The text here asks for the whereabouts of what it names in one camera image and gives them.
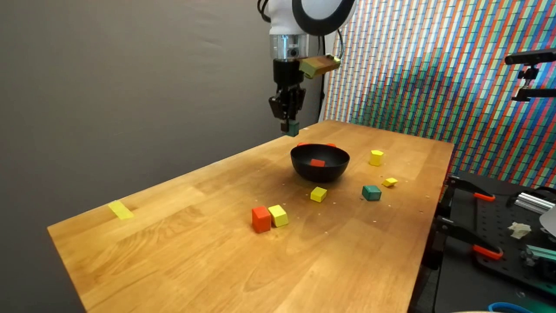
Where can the olive yellow toy cube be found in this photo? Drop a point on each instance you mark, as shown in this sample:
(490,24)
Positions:
(318,196)

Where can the multicolour patterned backdrop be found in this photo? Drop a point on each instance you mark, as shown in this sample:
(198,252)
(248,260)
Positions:
(462,88)

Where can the large red toy cube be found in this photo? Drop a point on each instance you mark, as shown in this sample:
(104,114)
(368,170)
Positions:
(261,222)

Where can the black bowl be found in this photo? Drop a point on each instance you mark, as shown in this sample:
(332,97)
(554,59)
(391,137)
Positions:
(320,177)

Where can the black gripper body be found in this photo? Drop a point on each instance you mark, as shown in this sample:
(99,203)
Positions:
(287,79)

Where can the bright yellow toy cube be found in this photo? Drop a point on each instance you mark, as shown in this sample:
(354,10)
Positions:
(278,217)

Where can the small red toy block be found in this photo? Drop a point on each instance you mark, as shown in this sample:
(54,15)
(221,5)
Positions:
(316,163)

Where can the black camera mount rig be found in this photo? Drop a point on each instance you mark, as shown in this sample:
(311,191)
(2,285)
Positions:
(530,59)

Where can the black pegboard workbench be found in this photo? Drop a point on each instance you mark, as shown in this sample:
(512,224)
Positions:
(497,220)

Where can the small flat yellow block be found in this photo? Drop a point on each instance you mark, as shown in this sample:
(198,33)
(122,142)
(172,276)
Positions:
(389,184)

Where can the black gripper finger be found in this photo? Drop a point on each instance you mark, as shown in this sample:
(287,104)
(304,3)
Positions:
(278,107)
(295,107)

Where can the orange toy cube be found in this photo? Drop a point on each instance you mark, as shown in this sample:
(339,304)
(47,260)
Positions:
(300,146)

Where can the white ribbed block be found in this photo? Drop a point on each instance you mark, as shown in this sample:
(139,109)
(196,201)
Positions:
(532,203)

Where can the grey round plate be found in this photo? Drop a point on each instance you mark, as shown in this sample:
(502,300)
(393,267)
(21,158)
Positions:
(549,224)

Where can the yellow block far left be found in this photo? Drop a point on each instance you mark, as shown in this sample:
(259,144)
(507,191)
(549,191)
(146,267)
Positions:
(120,212)

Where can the yellow hexagonal toy block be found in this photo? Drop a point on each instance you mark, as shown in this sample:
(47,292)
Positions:
(375,159)

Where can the tan wrist camera box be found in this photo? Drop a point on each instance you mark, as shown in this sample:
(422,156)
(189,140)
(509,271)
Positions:
(318,67)

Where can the pale rock-like lump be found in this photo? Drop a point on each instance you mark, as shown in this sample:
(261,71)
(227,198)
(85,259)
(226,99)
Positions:
(519,231)

